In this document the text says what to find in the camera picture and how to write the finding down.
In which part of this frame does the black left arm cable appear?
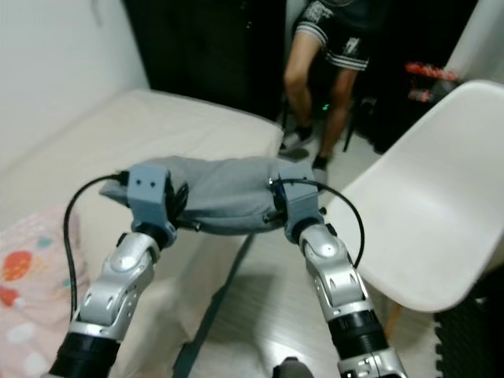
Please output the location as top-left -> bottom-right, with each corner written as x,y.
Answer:
62,171 -> 132,317

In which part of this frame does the grey pillow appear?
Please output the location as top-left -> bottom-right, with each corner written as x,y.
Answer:
121,155 -> 294,236

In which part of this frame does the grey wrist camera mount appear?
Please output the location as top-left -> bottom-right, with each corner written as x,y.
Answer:
126,164 -> 176,234
280,181 -> 324,234

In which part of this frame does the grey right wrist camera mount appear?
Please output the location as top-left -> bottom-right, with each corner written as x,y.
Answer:
280,181 -> 324,234

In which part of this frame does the pink patterned pillow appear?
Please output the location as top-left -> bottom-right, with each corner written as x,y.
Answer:
0,227 -> 85,378

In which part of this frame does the red patterned object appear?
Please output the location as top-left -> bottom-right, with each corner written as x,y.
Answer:
405,61 -> 462,104

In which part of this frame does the black foam floor mat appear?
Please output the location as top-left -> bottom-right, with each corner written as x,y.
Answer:
432,306 -> 504,378

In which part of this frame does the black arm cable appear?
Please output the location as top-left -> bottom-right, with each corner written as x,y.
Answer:
62,171 -> 132,317
271,178 -> 366,270

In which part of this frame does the person in dark shorts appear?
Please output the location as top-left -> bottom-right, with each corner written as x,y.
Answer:
279,0 -> 385,171

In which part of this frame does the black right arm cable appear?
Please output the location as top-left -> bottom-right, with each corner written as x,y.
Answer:
271,178 -> 366,270

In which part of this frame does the black wardrobe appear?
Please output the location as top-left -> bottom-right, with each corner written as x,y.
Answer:
121,0 -> 289,120

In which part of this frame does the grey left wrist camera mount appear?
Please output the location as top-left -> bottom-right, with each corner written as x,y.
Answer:
126,164 -> 176,234

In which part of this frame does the white plastic chair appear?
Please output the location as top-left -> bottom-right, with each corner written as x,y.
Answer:
321,79 -> 504,332

